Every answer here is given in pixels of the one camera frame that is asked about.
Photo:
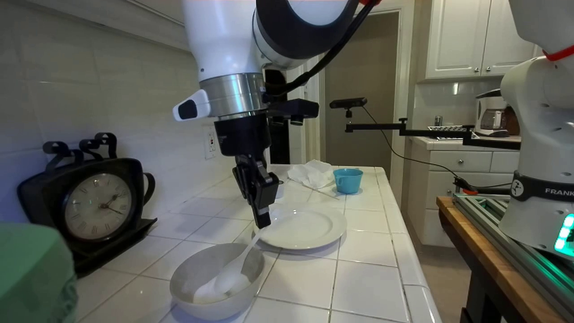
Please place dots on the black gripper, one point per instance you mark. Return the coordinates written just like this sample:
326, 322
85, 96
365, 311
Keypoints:
243, 137

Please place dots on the crumpled white paper towel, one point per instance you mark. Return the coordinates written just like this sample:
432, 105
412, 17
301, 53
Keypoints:
311, 173

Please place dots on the wooden table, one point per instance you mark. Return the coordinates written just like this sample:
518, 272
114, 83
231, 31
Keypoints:
496, 263

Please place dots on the black table clock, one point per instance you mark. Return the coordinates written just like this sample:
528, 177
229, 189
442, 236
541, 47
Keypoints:
100, 207

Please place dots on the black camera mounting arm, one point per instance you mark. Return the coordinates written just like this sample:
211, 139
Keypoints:
419, 130

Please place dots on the white cabinet above counter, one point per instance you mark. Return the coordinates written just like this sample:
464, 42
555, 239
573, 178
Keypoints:
119, 21

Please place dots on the white plate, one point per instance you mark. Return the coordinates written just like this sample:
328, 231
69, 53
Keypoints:
311, 231

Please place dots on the small white coffee pod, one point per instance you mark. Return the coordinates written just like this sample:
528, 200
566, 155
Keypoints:
283, 191

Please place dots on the green topped container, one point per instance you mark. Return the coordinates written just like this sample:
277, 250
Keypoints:
30, 275

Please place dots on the white wall outlet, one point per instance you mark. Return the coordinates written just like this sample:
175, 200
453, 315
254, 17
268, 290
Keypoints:
211, 146

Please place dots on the metal robot mounting rail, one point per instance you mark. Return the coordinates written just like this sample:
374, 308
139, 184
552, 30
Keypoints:
514, 239

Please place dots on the white spoon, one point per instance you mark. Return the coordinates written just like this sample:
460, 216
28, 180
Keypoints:
236, 272

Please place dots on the white drawer base cabinet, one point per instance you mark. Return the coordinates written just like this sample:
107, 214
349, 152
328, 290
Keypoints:
460, 180

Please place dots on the teal measuring cup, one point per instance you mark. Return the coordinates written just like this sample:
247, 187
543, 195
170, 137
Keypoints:
349, 182

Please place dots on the white powder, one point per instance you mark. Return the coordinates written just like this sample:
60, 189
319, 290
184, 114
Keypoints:
207, 293

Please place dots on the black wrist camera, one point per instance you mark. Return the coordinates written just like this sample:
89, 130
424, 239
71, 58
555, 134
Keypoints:
297, 110

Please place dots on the grey bowl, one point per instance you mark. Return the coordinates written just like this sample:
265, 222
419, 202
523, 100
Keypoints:
186, 290

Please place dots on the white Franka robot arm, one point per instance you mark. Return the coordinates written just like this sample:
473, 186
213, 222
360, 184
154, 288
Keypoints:
222, 42

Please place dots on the white panelled wall cabinets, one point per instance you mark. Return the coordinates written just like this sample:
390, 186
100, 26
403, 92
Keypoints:
478, 37

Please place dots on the black stereo camera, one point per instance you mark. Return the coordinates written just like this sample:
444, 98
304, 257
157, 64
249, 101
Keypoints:
351, 103

